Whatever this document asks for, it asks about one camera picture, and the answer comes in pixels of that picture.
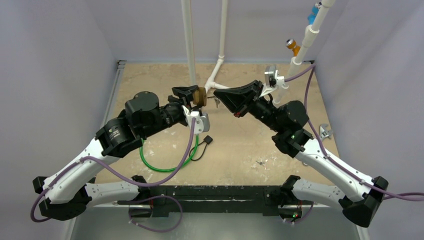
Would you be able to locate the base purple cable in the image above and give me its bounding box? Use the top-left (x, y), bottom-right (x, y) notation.
top-left (128, 193), bottom-right (184, 233)

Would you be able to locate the padlock key set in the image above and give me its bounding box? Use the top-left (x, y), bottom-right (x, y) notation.
top-left (207, 96), bottom-right (221, 108)

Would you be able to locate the black cable loop lock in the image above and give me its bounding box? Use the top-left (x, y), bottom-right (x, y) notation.
top-left (188, 135), bottom-right (214, 162)

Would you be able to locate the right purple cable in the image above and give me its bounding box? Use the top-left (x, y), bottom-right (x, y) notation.
top-left (284, 63), bottom-right (424, 202)

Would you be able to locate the green cable lock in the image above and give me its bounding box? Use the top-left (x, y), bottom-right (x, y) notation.
top-left (138, 138), bottom-right (187, 173)

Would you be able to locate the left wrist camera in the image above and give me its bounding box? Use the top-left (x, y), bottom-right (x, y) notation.
top-left (182, 105), bottom-right (211, 135)

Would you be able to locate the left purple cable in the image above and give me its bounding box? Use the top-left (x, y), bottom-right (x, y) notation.
top-left (30, 117), bottom-right (197, 223)

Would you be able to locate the brass padlock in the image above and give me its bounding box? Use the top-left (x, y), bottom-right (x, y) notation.
top-left (192, 87), bottom-right (207, 107)

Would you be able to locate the white pvc pipe frame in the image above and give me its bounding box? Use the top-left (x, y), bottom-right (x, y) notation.
top-left (181, 0), bottom-right (337, 91)

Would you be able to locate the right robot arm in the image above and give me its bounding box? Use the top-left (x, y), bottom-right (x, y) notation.
top-left (213, 80), bottom-right (389, 228)

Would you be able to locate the adjustable wrench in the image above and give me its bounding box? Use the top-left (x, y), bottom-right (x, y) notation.
top-left (319, 123), bottom-right (334, 141)

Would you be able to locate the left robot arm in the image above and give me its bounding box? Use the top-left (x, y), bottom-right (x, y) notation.
top-left (30, 85), bottom-right (201, 223)

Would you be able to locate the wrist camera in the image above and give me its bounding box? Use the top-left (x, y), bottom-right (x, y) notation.
top-left (182, 105), bottom-right (211, 135)
top-left (260, 65), bottom-right (288, 97)

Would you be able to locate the blue valve fitting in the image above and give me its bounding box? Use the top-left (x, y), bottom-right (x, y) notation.
top-left (307, 2), bottom-right (322, 25)

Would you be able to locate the aluminium frame rail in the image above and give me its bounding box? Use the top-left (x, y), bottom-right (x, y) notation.
top-left (100, 60), bottom-right (127, 127)

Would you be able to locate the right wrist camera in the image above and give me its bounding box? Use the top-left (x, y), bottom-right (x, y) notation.
top-left (260, 65), bottom-right (288, 97)

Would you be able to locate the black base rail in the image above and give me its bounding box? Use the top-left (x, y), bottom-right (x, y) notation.
top-left (117, 180), bottom-right (311, 222)

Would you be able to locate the orange valve fitting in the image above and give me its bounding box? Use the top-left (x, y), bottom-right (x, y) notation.
top-left (285, 38), bottom-right (301, 57)

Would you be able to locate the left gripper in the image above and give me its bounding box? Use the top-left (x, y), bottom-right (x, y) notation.
top-left (140, 86), bottom-right (202, 139)

